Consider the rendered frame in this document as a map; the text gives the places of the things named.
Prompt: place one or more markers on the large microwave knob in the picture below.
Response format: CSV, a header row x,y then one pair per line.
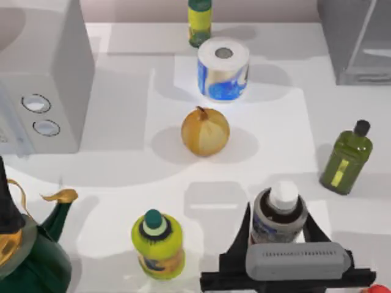
x,y
36,103

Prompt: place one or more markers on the yellow-green bottle, green cap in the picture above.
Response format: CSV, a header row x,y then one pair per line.
x,y
159,244

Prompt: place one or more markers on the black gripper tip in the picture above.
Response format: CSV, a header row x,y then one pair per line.
x,y
7,207

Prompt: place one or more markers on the grey cabinet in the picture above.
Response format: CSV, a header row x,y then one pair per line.
x,y
357,39

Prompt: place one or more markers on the grey can with white cap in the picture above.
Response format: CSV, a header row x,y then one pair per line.
x,y
279,213

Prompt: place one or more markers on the pale grey rounded box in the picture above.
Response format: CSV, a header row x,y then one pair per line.
x,y
296,261

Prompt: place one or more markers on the small microwave knob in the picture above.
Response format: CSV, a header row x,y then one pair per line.
x,y
46,128

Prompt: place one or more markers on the olive green bottle, black cap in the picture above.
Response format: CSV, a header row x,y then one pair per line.
x,y
346,161

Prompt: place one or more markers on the dark green teapot, gold spout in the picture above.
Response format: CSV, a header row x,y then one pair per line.
x,y
39,259

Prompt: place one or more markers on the green bottle with yellow label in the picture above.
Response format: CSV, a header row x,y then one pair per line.
x,y
200,21

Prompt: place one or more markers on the pale microwave oven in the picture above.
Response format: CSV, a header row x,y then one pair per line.
x,y
61,61

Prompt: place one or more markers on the yellow onion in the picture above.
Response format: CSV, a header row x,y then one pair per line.
x,y
205,132

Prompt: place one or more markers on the blue wrapped toilet paper roll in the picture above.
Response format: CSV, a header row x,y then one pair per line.
x,y
223,73

